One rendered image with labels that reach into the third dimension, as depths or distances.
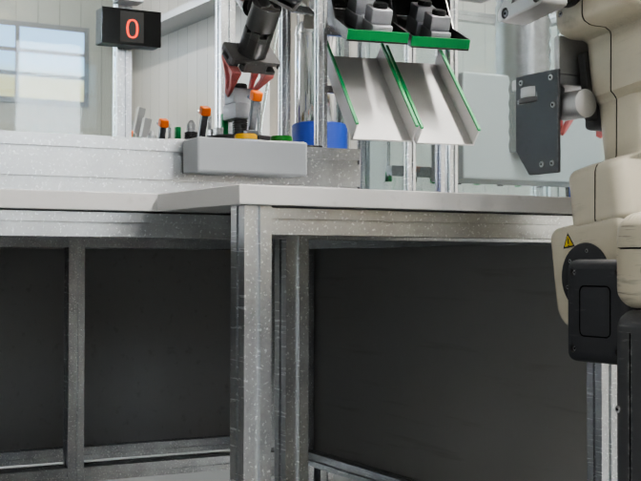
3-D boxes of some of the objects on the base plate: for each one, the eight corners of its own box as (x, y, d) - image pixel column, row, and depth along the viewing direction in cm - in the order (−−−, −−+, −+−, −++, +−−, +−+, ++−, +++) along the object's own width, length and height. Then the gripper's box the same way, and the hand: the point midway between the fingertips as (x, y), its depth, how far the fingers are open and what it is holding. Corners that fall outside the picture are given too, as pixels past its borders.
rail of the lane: (361, 202, 226) (361, 144, 226) (-141, 187, 184) (-140, 116, 184) (346, 203, 231) (346, 147, 231) (-146, 189, 189) (-145, 120, 189)
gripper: (240, 33, 221) (218, 104, 230) (290, 39, 226) (267, 108, 235) (229, 15, 226) (208, 85, 235) (278, 20, 231) (256, 89, 240)
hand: (238, 93), depth 234 cm, fingers closed on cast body, 4 cm apart
